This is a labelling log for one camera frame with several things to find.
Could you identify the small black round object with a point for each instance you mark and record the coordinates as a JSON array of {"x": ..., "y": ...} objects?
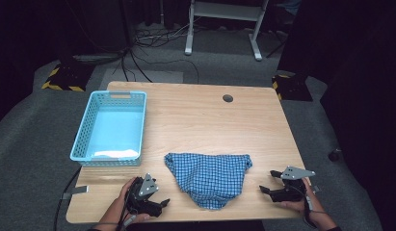
[{"x": 334, "y": 155}]

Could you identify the blue checked shirt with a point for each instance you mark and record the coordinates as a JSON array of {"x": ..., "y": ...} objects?
[{"x": 208, "y": 179}]

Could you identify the person's left hand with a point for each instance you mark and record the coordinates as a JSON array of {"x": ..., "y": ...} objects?
[{"x": 124, "y": 197}]

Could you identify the blue fabric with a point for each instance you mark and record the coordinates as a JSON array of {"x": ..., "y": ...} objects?
[{"x": 290, "y": 6}]

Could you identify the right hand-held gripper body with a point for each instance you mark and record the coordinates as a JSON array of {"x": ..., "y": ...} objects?
[{"x": 295, "y": 174}]

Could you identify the grey tape strip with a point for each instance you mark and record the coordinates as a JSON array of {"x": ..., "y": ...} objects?
[
  {"x": 77, "y": 191},
  {"x": 316, "y": 189}
]

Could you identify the person's right hand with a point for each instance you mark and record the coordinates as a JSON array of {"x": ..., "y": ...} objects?
[{"x": 309, "y": 205}]

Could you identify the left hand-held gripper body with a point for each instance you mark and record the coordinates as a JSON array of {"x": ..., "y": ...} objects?
[{"x": 146, "y": 186}]

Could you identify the black yellow striped base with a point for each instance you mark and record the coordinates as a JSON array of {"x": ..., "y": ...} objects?
[
  {"x": 292, "y": 88},
  {"x": 65, "y": 78}
]

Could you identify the white metal stand frame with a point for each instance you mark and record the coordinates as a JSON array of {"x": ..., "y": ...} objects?
[{"x": 226, "y": 11}]

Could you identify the light blue plastic basket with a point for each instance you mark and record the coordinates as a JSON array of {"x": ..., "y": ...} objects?
[{"x": 117, "y": 128}]

